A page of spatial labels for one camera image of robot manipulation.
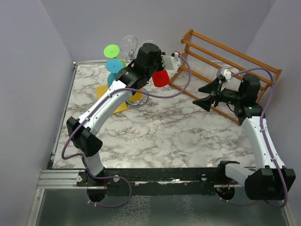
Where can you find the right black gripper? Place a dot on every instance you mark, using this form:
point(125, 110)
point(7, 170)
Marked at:
point(213, 88)

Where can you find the red plastic wine glass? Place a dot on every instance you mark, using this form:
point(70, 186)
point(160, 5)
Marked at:
point(160, 78)

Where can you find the yellow plastic wine glass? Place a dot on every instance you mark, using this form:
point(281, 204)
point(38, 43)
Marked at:
point(136, 97)

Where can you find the clear wine glass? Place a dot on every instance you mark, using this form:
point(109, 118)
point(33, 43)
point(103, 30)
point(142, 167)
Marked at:
point(148, 41)
point(131, 42)

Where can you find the blue plastic wine glass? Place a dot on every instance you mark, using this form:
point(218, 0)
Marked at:
point(113, 66)

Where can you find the green plastic wine glass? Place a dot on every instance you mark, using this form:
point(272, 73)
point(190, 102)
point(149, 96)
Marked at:
point(112, 51)

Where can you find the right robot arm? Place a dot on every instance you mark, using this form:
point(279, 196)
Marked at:
point(272, 179)

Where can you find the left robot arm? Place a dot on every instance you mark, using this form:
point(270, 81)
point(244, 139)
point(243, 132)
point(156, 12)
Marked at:
point(84, 129)

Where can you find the wooden shelf rack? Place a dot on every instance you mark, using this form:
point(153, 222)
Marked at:
point(206, 56)

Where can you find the chrome wine glass rack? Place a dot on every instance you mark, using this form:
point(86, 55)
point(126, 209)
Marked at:
point(129, 58)

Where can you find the yellow book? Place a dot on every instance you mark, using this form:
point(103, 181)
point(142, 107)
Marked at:
point(100, 91)

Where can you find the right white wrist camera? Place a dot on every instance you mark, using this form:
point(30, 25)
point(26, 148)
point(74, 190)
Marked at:
point(224, 75)

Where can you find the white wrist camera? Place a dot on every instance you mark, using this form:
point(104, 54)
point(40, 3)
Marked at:
point(172, 62)
point(224, 75)

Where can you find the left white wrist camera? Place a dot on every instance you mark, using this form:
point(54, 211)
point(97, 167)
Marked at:
point(172, 62)

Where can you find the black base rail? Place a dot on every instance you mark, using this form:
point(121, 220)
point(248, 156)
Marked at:
point(155, 181)

